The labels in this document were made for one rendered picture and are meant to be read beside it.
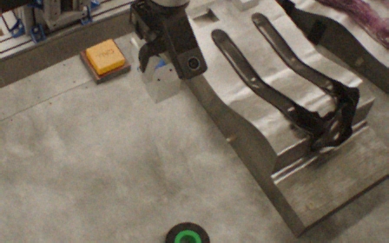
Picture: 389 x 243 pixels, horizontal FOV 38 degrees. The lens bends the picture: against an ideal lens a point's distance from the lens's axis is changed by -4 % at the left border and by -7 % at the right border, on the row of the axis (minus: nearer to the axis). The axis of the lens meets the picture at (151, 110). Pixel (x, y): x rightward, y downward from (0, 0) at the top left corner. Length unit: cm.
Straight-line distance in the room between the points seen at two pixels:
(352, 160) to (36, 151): 62
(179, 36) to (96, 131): 33
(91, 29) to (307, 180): 117
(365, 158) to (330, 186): 10
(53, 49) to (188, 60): 115
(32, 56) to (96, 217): 102
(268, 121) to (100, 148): 33
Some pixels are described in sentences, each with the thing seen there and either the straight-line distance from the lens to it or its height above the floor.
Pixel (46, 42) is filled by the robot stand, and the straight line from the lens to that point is 205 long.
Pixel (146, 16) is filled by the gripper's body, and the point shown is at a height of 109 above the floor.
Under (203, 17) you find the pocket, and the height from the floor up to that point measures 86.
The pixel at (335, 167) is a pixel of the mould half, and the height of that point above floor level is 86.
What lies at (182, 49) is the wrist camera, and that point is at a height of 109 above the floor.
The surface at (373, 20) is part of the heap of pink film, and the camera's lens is 135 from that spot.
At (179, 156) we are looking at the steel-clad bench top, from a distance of 116.
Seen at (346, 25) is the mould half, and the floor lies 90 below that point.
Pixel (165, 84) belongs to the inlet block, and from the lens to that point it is 105.
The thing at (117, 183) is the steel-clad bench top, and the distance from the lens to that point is 112.
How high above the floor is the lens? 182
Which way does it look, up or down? 58 degrees down
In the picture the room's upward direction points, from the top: 9 degrees clockwise
